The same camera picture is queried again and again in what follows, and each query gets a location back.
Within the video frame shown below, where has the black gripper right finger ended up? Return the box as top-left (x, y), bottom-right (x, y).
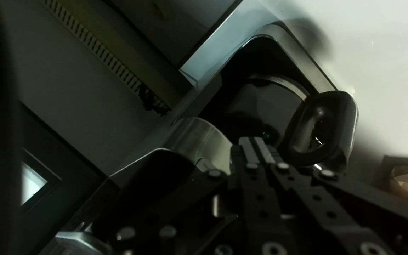
top-left (253, 135), bottom-right (408, 255)

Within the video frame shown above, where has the black silver coffee machine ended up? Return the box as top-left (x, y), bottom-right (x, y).
top-left (38, 0), bottom-right (344, 255)

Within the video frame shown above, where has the black cup with handle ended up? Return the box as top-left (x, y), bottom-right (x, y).
top-left (174, 74), bottom-right (359, 176)

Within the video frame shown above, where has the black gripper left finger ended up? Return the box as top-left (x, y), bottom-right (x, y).
top-left (229, 135), bottom-right (286, 255)

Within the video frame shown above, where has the grey vented appliance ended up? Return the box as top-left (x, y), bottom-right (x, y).
top-left (0, 0), bottom-right (243, 175)

